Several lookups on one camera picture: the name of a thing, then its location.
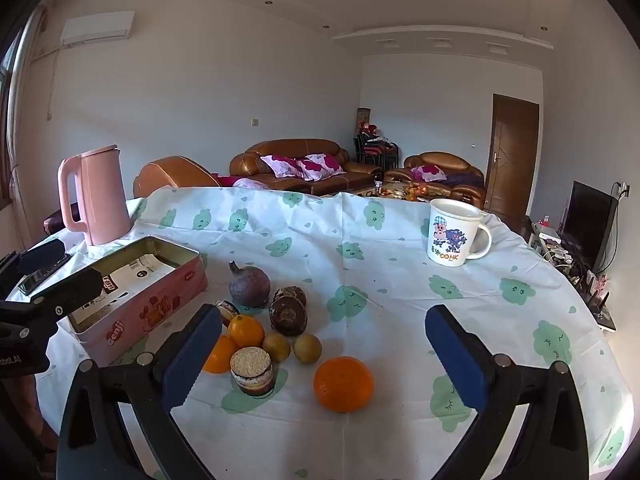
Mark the small orange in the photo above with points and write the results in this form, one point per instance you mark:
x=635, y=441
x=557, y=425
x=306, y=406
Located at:
x=220, y=356
x=245, y=331

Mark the black television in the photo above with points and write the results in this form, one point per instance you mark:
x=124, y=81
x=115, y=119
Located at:
x=590, y=222

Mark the dark red stool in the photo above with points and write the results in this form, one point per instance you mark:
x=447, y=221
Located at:
x=55, y=220

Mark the pink tin box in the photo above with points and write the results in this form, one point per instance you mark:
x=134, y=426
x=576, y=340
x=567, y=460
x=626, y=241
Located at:
x=145, y=310

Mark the brown leather armchair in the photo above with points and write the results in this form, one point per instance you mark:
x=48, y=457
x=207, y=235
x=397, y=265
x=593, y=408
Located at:
x=450, y=162
x=170, y=172

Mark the pink cushion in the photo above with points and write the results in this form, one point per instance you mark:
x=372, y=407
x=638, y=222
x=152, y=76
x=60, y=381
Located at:
x=242, y=182

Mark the tall decorative scroll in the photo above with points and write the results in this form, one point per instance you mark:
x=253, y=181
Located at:
x=362, y=119

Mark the cluttered coffee table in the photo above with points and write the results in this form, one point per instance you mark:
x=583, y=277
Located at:
x=395, y=191

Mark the pink electric kettle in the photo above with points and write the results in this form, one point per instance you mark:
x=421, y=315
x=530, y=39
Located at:
x=105, y=195

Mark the dark brown water chestnut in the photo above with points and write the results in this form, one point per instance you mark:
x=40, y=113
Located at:
x=296, y=294
x=288, y=316

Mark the stacked dark chairs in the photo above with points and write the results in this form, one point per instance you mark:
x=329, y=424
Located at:
x=375, y=150

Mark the brown wooden door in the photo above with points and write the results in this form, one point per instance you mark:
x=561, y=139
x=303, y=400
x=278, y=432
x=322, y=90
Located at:
x=512, y=155

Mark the white pillow magenta flowers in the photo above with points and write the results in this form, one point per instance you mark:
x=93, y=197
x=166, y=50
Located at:
x=429, y=173
x=281, y=166
x=321, y=166

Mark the large orange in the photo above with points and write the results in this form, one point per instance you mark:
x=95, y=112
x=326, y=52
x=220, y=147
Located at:
x=343, y=384

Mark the pink curtain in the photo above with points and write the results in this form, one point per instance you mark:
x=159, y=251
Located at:
x=25, y=135

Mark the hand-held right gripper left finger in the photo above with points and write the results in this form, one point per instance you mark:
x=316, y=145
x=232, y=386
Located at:
x=192, y=355

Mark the brown leather sofa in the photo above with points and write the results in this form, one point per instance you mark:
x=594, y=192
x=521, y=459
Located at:
x=300, y=147

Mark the window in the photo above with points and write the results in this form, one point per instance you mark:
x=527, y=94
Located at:
x=4, y=135

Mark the cluttered television cabinet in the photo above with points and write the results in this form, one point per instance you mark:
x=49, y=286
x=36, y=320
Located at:
x=570, y=265

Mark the white air conditioner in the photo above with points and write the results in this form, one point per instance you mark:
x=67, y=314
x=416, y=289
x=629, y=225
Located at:
x=97, y=27

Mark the black smartphone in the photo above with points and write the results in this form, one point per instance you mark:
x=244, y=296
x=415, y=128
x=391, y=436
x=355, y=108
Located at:
x=42, y=275

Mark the purple passion fruit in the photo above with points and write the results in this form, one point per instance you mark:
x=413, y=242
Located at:
x=250, y=285

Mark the white cartoon print mug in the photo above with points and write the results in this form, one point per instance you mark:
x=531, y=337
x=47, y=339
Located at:
x=450, y=232

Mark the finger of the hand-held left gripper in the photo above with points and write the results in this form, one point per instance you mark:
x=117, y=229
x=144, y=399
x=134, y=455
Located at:
x=42, y=255
x=70, y=285

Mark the white tablecloth green cloud print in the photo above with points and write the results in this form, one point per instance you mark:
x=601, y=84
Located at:
x=375, y=270

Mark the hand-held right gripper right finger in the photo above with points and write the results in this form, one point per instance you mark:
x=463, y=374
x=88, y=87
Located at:
x=457, y=355

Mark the olive-yellow passion fruit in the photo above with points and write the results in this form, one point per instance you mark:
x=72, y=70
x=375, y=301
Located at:
x=276, y=347
x=307, y=348

